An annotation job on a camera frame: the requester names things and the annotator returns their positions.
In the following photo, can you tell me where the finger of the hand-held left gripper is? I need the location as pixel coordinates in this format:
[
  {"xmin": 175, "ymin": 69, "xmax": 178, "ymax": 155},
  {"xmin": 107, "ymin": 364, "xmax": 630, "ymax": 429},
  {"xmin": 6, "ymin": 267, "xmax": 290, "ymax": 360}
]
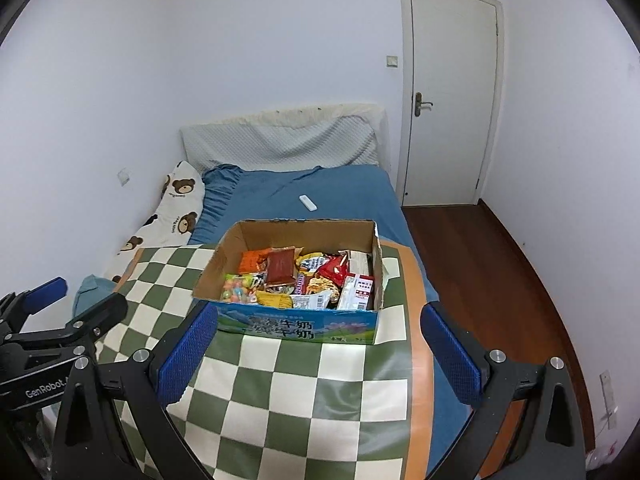
[
  {"xmin": 10, "ymin": 292, "xmax": 129, "ymax": 357},
  {"xmin": 0, "ymin": 276, "xmax": 69, "ymax": 335}
]

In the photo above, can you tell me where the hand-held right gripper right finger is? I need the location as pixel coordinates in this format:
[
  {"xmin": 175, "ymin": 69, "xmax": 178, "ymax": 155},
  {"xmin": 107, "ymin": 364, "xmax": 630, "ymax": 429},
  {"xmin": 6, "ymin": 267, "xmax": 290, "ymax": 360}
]
[{"xmin": 420, "ymin": 300, "xmax": 589, "ymax": 480}]

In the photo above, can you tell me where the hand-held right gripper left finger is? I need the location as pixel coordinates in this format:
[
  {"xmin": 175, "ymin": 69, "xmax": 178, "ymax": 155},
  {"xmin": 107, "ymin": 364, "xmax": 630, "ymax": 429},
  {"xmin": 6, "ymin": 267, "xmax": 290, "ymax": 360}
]
[{"xmin": 52, "ymin": 300, "xmax": 221, "ymax": 480}]

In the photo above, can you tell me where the orange snack packet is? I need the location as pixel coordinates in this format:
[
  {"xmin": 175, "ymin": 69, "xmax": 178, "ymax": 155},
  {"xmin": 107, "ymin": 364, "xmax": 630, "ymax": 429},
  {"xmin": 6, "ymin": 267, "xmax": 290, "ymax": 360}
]
[{"xmin": 237, "ymin": 248, "xmax": 271, "ymax": 276}]

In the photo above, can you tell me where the cardboard box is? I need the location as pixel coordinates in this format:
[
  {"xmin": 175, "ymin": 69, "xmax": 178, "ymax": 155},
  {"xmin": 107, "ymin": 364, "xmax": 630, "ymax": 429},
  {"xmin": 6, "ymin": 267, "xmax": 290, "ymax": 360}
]
[{"xmin": 192, "ymin": 218, "xmax": 386, "ymax": 345}]

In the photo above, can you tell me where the yellow instant noodle packet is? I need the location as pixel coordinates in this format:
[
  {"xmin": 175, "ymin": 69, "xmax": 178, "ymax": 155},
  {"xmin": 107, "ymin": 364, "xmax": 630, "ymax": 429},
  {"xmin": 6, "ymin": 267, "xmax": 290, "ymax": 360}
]
[{"xmin": 295, "ymin": 252, "xmax": 342, "ymax": 297}]

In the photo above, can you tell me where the colourful candy bag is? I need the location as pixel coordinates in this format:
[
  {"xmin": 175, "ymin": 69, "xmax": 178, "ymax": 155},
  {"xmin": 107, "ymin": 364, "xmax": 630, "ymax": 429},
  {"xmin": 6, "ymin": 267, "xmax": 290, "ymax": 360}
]
[{"xmin": 221, "ymin": 272, "xmax": 266, "ymax": 305}]

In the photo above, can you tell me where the small yellow snack packet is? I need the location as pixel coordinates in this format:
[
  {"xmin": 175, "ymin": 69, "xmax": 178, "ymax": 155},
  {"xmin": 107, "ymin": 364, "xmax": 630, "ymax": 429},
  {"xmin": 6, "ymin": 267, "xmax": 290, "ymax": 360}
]
[{"xmin": 256, "ymin": 290, "xmax": 295, "ymax": 310}]

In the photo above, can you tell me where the white packet with red label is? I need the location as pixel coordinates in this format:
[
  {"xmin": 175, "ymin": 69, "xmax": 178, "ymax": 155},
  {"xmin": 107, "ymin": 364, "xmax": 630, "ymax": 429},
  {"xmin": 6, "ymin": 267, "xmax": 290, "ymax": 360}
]
[{"xmin": 336, "ymin": 274, "xmax": 375, "ymax": 311}]

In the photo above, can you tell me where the green checkered mat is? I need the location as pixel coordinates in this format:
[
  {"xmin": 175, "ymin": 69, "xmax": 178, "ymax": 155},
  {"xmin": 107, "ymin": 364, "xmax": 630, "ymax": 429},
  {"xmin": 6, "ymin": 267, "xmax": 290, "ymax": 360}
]
[{"xmin": 92, "ymin": 240, "xmax": 436, "ymax": 480}]

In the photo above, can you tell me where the bear print pillow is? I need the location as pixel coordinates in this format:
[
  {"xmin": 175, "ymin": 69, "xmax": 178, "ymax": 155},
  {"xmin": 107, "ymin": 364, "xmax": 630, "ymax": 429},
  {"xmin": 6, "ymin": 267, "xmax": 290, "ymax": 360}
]
[{"xmin": 102, "ymin": 160, "xmax": 206, "ymax": 286}]

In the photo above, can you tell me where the brown red snack packet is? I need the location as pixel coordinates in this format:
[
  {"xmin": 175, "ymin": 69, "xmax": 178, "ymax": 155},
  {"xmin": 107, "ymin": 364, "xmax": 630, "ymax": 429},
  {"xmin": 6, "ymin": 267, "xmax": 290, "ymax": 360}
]
[{"xmin": 264, "ymin": 246, "xmax": 297, "ymax": 287}]

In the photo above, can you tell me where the small silver snack packet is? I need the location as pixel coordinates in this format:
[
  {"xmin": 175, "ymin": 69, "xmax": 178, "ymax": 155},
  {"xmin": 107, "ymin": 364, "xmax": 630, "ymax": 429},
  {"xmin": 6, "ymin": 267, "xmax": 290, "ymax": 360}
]
[{"xmin": 290, "ymin": 292, "xmax": 331, "ymax": 310}]

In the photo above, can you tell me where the blue bed sheet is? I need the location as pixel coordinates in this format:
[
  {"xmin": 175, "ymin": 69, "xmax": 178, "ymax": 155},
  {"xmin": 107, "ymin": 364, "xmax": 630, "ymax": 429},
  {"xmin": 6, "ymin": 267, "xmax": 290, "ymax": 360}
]
[{"xmin": 74, "ymin": 163, "xmax": 476, "ymax": 480}]

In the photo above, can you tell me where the white quilted headboard cushion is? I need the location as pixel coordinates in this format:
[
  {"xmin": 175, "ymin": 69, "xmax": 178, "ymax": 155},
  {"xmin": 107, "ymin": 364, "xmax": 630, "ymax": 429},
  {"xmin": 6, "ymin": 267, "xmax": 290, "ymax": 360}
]
[{"xmin": 179, "ymin": 102, "xmax": 391, "ymax": 174}]

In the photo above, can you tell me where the white door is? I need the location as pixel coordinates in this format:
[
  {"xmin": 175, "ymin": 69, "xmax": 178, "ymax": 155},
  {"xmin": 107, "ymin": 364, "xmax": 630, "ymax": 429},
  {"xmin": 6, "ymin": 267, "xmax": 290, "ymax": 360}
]
[{"xmin": 398, "ymin": 0, "xmax": 506, "ymax": 207}]

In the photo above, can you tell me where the white wall socket with cable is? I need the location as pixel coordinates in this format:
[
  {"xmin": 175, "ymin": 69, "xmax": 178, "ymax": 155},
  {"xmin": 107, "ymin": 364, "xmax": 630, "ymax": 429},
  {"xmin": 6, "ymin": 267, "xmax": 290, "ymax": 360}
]
[{"xmin": 598, "ymin": 370, "xmax": 619, "ymax": 429}]

